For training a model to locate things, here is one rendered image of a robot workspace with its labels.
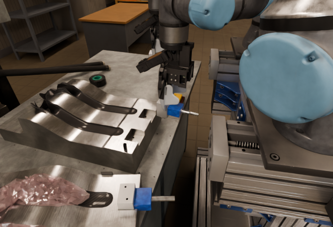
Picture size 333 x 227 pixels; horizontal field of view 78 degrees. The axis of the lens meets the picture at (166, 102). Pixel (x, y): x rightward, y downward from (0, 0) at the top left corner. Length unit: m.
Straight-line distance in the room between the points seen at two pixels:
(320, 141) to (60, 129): 0.65
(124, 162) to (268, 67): 0.48
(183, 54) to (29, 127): 0.52
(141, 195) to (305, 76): 0.42
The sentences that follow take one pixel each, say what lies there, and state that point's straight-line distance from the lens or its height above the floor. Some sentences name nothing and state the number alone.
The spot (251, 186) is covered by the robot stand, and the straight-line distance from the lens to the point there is 0.53.
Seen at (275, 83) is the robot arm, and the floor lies 1.20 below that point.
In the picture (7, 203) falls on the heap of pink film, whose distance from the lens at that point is 0.60.
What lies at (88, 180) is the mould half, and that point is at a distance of 0.59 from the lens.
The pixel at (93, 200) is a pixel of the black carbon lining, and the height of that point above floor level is 0.85.
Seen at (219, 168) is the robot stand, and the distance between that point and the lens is 0.48.
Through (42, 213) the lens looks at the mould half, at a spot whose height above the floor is 0.89.
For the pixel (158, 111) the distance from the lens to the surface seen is 0.66.
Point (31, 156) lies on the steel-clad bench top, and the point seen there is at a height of 0.80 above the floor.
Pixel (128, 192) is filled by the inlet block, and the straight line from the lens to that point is 0.52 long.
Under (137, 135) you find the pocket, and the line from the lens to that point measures 0.67.
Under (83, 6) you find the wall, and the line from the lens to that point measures 4.98.
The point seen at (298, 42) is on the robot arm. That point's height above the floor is 1.26.
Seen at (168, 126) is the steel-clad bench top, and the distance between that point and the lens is 0.79.
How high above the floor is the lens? 1.32
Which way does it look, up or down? 35 degrees down
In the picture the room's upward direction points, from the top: straight up
